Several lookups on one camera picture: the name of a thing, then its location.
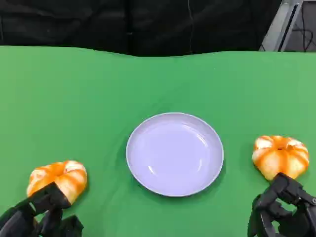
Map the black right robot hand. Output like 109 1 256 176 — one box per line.
247 172 316 237

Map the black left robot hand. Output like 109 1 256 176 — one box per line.
0 181 84 237

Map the orange white toy bread roll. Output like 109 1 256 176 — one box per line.
26 160 88 204
251 135 310 181

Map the green table cloth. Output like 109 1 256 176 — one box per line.
0 45 316 237

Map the lilac plate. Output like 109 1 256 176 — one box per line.
125 112 225 198

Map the black backdrop curtain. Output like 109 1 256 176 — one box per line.
0 0 282 57

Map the black cable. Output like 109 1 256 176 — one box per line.
292 26 315 52

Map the grey metal frame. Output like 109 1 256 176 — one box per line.
258 0 316 52

